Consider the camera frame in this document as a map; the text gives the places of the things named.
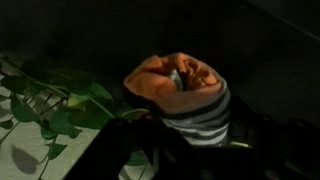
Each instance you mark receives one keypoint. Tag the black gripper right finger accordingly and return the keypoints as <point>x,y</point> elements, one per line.
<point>266,150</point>

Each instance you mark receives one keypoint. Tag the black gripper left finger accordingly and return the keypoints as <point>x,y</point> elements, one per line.
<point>126,150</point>

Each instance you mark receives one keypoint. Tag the orange grey striped sock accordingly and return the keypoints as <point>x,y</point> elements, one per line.
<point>180,93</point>

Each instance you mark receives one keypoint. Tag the green pothos plant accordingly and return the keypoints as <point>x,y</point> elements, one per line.
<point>66,116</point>

